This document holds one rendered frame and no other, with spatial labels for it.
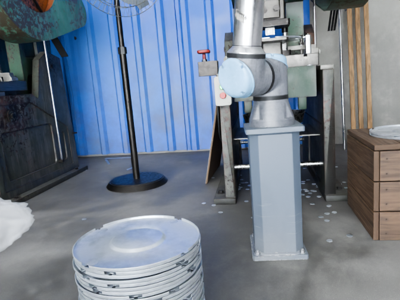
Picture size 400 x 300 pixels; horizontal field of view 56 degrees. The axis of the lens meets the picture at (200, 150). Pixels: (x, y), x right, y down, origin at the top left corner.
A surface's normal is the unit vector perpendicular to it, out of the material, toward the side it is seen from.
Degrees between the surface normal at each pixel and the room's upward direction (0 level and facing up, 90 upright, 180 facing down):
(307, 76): 90
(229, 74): 97
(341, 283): 0
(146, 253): 0
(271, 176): 90
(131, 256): 0
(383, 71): 90
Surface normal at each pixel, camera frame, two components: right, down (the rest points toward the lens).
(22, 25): 0.98, -0.04
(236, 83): -0.68, 0.31
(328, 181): -0.15, 0.19
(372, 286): -0.08, -0.98
